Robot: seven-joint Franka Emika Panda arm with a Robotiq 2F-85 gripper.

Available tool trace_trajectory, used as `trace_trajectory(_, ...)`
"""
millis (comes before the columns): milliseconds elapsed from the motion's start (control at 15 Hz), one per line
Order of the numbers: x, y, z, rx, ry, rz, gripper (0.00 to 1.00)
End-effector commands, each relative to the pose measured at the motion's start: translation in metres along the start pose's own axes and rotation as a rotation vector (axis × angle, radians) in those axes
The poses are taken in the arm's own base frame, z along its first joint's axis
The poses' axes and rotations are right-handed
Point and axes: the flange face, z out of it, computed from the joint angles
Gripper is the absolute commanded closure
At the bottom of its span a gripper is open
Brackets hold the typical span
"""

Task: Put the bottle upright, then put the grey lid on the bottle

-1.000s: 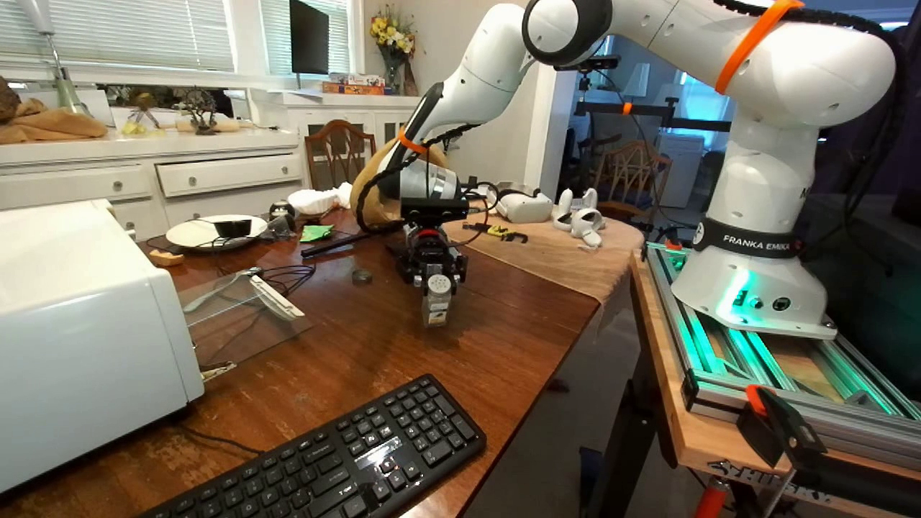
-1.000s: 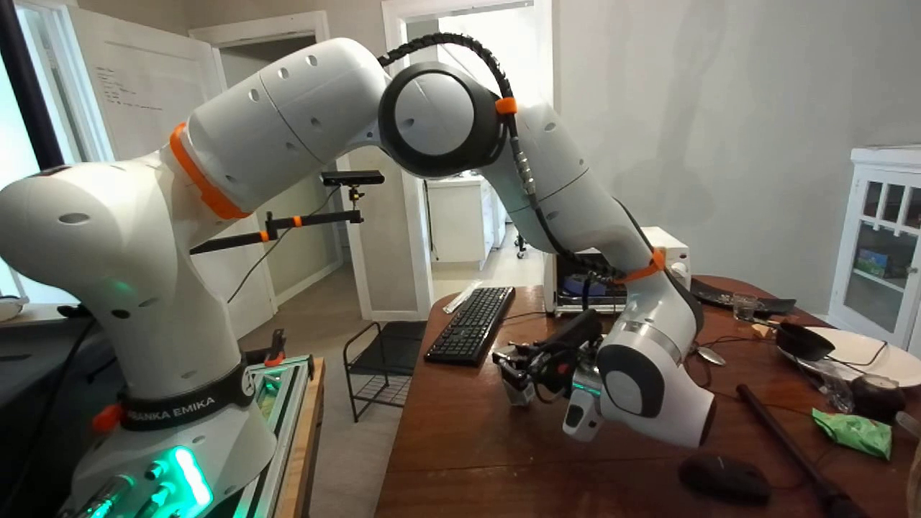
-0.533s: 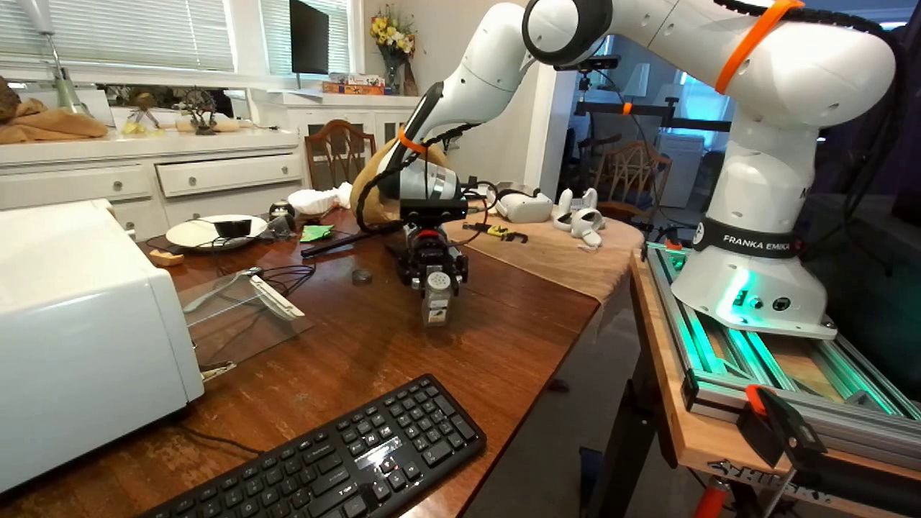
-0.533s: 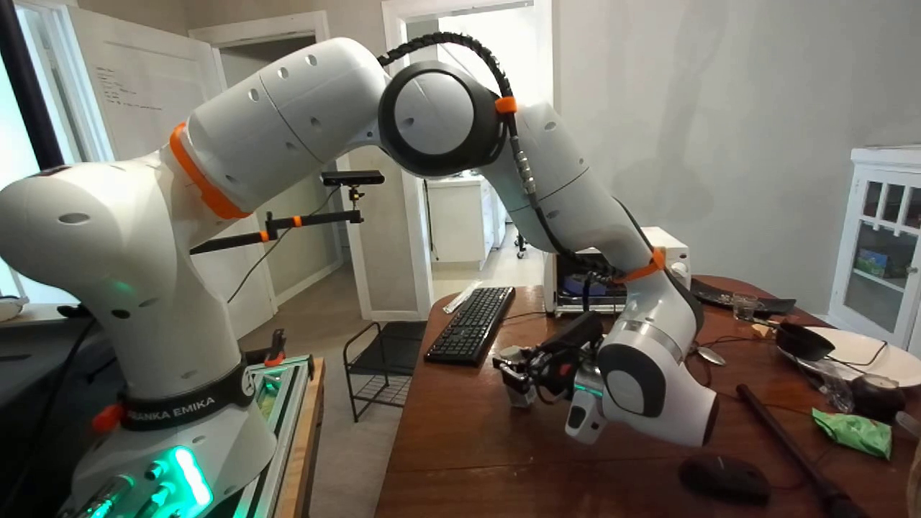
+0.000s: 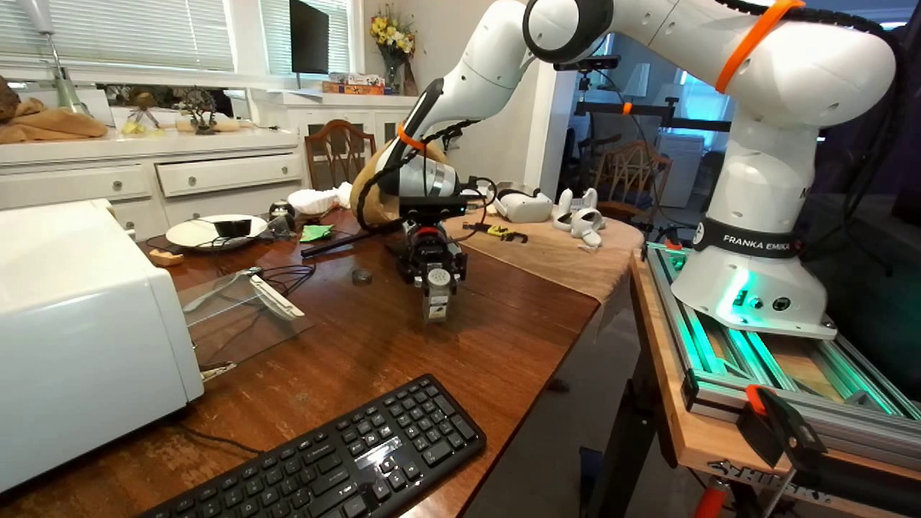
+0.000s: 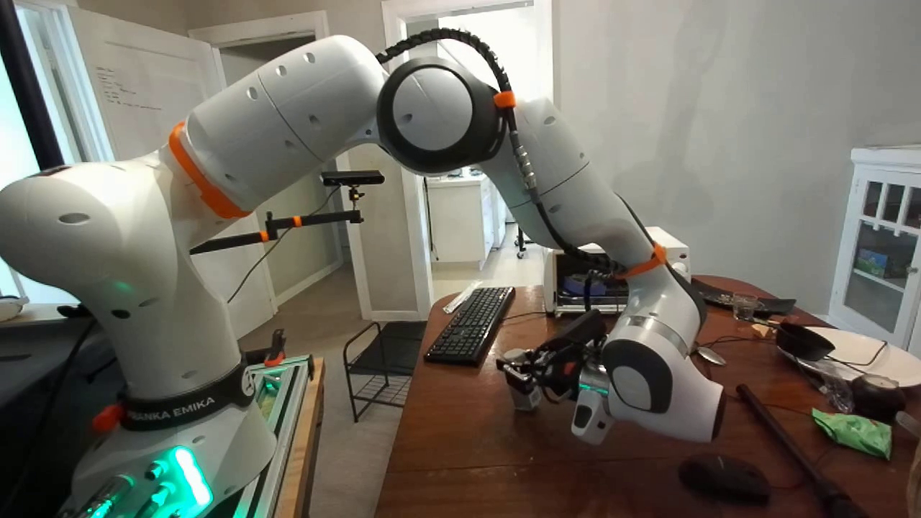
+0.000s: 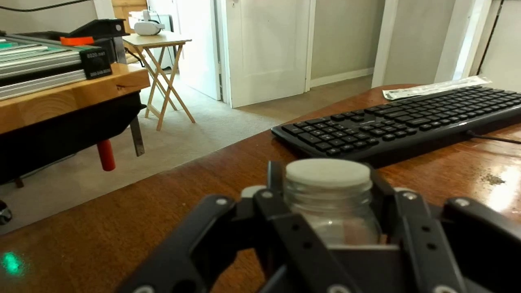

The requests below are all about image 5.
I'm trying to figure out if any yellow flower bouquet vase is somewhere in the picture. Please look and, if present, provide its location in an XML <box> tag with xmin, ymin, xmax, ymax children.
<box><xmin>368</xmin><ymin>11</ymin><xmax>416</xmax><ymax>96</ymax></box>

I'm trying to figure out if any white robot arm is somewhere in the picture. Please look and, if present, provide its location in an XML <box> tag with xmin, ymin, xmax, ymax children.
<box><xmin>377</xmin><ymin>0</ymin><xmax>898</xmax><ymax>341</ymax></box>

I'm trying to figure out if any dark wooden stick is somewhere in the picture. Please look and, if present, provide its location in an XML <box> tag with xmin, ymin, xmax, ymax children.
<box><xmin>299</xmin><ymin>231</ymin><xmax>374</xmax><ymax>260</ymax></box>

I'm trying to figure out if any black computer keyboard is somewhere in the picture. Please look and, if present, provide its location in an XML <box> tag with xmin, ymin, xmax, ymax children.
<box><xmin>145</xmin><ymin>375</ymin><xmax>486</xmax><ymax>518</ymax></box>

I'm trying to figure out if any white drawer sideboard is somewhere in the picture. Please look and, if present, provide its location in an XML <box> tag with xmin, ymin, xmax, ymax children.
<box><xmin>0</xmin><ymin>129</ymin><xmax>309</xmax><ymax>240</ymax></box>

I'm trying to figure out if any white round plate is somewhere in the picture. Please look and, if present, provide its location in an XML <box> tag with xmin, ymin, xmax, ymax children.
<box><xmin>168</xmin><ymin>213</ymin><xmax>267</xmax><ymax>252</ymax></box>

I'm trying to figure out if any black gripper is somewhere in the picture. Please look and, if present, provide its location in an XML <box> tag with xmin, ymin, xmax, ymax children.
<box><xmin>397</xmin><ymin>226</ymin><xmax>466</xmax><ymax>316</ymax></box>

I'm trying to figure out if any clear plastic spice bottle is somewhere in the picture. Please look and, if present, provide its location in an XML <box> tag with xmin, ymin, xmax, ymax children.
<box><xmin>426</xmin><ymin>265</ymin><xmax>452</xmax><ymax>324</ymax></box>

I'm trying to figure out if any small grey bottle lid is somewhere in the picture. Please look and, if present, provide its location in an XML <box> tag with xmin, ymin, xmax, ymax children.
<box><xmin>351</xmin><ymin>272</ymin><xmax>371</xmax><ymax>286</ymax></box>

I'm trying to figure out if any white toy dog figure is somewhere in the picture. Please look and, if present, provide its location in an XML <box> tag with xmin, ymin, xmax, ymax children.
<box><xmin>552</xmin><ymin>188</ymin><xmax>606</xmax><ymax>252</ymax></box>

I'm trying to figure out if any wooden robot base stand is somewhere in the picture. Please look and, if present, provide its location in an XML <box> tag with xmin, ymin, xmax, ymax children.
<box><xmin>586</xmin><ymin>244</ymin><xmax>921</xmax><ymax>518</ymax></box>

